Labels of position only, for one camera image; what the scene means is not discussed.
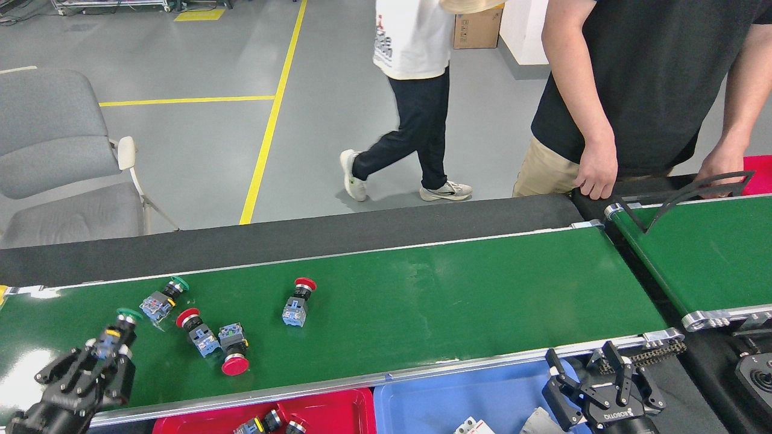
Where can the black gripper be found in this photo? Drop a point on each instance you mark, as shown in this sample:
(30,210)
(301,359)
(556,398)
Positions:
(624,419)
(45,416)

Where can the green push button switch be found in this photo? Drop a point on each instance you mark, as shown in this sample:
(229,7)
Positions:
(157,307)
(125,328)

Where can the white circuit breaker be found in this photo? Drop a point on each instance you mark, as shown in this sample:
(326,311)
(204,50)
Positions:
(476,428)
(540,423)

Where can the person's left forearm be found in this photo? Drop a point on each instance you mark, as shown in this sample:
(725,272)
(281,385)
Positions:
(745,90)

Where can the person's right forearm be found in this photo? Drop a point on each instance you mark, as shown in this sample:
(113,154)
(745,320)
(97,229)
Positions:
(579,90)

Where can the green feeder conveyor belt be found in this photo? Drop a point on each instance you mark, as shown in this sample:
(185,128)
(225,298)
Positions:
(693,259)

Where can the long green conveyor belt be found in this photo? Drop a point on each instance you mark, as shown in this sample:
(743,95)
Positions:
(452,289)

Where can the person's right hand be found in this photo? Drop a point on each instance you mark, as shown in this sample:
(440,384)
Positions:
(597,172)

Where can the person's left hand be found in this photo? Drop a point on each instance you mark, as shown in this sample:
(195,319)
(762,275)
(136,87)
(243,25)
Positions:
(724,172)

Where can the yellow plastic bin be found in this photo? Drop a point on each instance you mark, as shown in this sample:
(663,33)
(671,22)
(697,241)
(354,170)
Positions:
(2,295)

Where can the blue plastic bin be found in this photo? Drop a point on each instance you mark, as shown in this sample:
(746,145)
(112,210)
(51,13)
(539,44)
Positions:
(452,398)

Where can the black joystick controller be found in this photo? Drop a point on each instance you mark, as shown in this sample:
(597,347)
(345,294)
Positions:
(757,383)

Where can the grey padded chair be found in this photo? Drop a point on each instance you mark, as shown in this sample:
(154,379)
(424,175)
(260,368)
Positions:
(54,150)

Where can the red plastic bin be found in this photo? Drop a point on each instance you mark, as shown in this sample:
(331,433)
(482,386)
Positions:
(338,416)

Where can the red plastic crate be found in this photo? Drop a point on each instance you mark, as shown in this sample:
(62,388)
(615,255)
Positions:
(760,175)

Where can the person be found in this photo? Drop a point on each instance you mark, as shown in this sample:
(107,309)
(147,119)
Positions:
(651,72)
(416,108)

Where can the metal rack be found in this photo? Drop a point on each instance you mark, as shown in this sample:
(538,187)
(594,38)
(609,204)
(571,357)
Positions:
(108,5)

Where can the brown cardboard box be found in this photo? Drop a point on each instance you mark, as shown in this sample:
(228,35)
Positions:
(479,30)

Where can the black guide frame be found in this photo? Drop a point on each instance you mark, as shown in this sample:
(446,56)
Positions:
(675,199)

